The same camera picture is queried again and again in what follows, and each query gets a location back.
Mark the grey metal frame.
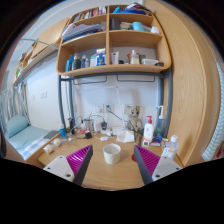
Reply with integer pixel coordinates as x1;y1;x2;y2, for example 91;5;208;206
57;68;174;138

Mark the white round roll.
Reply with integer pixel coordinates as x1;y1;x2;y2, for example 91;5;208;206
43;143;54;155
53;137;63;148

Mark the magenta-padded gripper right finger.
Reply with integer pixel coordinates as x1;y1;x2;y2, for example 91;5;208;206
133;144;183;186

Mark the grey striped curtain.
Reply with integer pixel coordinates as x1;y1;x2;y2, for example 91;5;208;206
0;81;31;133

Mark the wooden loft bed rail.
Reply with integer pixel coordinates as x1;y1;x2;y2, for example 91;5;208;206
13;18;69;86

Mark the white wall socket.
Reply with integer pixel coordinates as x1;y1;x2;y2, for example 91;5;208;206
124;103;134;115
104;103;114;114
94;103;105;114

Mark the bed with light sheet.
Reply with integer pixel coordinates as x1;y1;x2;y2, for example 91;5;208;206
0;114;61;162

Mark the clear plastic water bottle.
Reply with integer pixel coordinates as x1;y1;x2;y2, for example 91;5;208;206
162;134;179;160

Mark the wooden shelf unit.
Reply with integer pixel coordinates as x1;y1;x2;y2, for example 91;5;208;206
55;3;173;78

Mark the wooden wardrobe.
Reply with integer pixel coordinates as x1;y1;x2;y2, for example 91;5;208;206
143;0;222;168

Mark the cream plastic cup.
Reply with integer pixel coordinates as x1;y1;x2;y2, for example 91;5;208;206
102;143;122;165

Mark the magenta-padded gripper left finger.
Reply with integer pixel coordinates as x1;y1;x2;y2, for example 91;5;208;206
43;144;95;187

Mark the white tissue pack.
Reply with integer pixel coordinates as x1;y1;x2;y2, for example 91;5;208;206
116;129;136;144

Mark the blue spray bottle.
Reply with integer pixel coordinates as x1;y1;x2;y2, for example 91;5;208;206
153;105;166;141

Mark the green striped white towel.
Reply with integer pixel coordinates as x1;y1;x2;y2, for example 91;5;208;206
201;59;224;163

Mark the white power strip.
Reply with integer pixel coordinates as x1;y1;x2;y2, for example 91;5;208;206
99;128;115;137

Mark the white red-pump lotion bottle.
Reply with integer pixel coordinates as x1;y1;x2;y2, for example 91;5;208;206
142;115;155;148

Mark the brown tree figure toy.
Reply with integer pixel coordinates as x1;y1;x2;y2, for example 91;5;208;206
125;105;144;134

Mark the small blue bottle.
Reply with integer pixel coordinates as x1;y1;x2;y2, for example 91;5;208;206
58;123;67;139

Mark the black cylindrical gadget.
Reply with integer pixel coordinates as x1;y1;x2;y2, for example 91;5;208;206
68;117;76;134

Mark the teal pillow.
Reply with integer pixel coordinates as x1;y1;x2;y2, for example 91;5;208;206
4;114;30;139

